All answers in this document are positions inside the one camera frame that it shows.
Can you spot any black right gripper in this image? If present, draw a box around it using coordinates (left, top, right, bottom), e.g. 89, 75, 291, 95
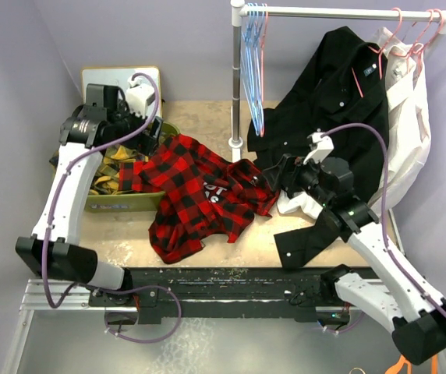
264, 152, 332, 208

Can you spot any red black plaid shirt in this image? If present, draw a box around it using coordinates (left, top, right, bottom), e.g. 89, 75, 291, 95
119, 134, 279, 264

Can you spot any pink wire hanger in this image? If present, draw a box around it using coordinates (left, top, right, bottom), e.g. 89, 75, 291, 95
259, 11, 268, 138

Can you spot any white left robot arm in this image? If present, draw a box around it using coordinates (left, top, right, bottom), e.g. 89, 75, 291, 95
15, 84, 161, 305

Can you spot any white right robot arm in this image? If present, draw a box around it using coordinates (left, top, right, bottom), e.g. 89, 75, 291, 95
263, 154, 446, 365

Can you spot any yellow plaid shirt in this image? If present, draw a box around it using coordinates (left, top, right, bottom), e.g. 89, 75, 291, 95
88, 145, 149, 196

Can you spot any black button shirt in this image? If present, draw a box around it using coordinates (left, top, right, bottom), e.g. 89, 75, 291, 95
246, 26, 390, 270

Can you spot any white shirt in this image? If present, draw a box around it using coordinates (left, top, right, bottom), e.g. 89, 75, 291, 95
276, 26, 432, 219

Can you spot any pink hanger holding black shirt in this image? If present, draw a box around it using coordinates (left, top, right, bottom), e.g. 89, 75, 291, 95
350, 7, 403, 98

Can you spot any pink hanger holding white shirt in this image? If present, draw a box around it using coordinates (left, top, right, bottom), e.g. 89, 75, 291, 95
402, 9, 444, 75

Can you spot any orange plastic hanger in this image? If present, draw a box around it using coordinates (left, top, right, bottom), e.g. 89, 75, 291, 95
385, 355, 439, 374

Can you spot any green plastic laundry basket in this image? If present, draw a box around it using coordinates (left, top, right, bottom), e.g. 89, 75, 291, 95
50, 116, 179, 213

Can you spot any metal clothes rack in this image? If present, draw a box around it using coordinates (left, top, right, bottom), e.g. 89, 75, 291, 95
228, 1, 446, 162

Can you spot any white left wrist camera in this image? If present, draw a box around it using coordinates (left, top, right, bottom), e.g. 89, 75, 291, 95
126, 73, 154, 118

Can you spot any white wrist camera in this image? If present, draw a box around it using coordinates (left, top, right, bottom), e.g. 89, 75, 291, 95
126, 73, 154, 118
303, 132, 334, 165

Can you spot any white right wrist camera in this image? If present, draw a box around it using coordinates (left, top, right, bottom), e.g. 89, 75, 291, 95
303, 132, 334, 165

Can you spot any small whiteboard yellow frame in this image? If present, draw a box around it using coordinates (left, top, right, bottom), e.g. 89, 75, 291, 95
81, 66, 163, 117

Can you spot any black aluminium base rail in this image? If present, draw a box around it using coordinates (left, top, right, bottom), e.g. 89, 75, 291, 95
19, 266, 403, 325

